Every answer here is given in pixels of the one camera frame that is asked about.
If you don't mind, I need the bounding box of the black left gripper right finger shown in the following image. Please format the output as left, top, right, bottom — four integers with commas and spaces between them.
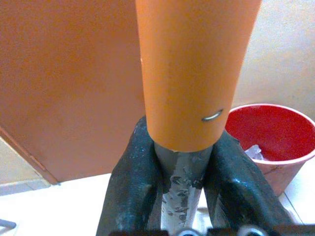
202, 129, 301, 236

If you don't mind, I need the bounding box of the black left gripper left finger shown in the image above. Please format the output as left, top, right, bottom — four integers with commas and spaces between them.
96, 115, 165, 236

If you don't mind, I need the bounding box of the orange and grey broom handle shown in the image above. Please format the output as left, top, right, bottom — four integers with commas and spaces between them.
134, 0, 263, 236

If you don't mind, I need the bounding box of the crumpled white paper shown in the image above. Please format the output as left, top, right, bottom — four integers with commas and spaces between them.
244, 144, 265, 162

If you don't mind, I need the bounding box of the red plastic bucket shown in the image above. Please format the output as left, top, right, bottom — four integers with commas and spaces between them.
224, 103, 315, 198

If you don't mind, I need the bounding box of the orange-brown door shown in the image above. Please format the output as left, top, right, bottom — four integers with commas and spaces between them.
0, 0, 146, 185

